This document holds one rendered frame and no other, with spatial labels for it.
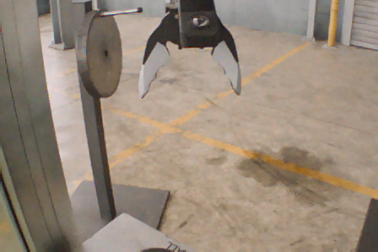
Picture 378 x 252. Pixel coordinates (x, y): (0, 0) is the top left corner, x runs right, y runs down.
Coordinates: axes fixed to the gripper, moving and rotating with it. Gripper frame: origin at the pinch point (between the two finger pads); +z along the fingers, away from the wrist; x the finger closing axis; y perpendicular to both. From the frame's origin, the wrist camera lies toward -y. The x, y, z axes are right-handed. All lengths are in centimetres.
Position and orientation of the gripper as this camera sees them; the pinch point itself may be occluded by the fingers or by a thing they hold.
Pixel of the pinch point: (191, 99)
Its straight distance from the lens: 51.0
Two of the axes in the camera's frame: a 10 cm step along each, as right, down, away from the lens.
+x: -10.0, 0.3, -0.7
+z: 0.0, 9.1, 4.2
